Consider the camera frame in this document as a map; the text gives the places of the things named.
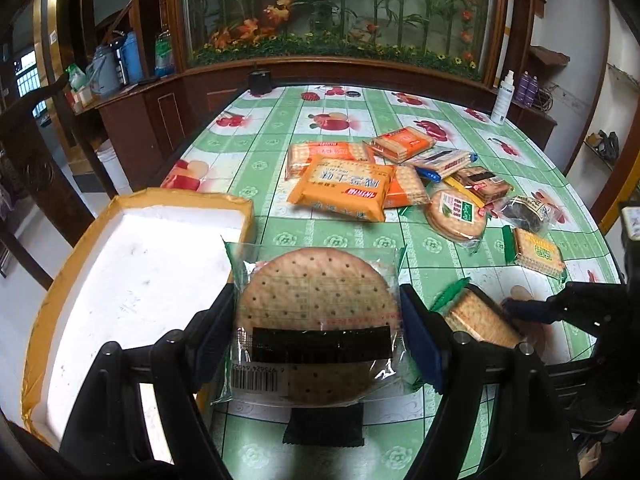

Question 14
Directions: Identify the orange soda cracker pack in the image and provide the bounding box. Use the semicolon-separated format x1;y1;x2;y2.
384;165;430;209

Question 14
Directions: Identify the small green square cracker pack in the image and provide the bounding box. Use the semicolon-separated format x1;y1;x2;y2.
501;226;567;281

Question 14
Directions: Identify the green white bag on cabinet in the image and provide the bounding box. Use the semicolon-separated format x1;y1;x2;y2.
154;30;175;77

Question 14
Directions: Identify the dark wooden cabinet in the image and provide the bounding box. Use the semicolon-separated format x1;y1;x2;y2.
74;56;559;191

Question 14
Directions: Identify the blue cracker pack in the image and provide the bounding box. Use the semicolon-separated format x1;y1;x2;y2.
406;148;477;182

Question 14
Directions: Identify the large orange cracker bag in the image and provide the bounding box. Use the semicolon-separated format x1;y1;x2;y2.
288;155;396;222

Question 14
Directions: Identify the square cracker pack green wrapper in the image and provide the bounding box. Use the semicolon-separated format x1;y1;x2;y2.
430;278;525;348

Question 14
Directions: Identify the dark wooden chair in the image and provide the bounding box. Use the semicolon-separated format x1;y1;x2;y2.
1;73;118;290

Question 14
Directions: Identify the green fruit pattern tablecloth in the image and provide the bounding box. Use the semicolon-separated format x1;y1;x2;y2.
163;86;620;479

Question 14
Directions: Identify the white spray bottle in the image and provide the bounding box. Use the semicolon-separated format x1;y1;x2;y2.
490;70;514;125

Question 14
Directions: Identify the small orange cracker pack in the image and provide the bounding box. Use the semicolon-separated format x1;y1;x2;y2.
369;127;436;164

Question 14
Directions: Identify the dark plum snack bag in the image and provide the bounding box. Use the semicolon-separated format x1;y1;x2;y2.
491;196;556;234

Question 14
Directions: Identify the purple bottle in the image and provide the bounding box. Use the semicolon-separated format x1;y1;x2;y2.
514;70;539;107

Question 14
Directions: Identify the long orange cracker pack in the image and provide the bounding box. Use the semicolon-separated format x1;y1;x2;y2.
285;142;374;180

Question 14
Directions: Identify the round french flavor cracker pack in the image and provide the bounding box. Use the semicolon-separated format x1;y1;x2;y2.
424;183;487;252

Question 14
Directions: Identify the black cup on table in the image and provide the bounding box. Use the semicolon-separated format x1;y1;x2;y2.
247;70;273;96

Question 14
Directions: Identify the grey thermos jug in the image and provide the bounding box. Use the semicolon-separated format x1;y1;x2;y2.
87;46;122;99

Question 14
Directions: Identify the flower mural glass partition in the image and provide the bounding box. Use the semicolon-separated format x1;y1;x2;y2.
177;0;503;80

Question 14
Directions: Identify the blue thermos bottle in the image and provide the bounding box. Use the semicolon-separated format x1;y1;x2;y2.
119;32;143;84

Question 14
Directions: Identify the white plastic bucket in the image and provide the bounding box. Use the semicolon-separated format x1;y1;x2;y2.
96;140;132;195

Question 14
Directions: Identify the brown cracker pack yellow edge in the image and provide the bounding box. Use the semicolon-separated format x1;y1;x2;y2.
445;166;513;206

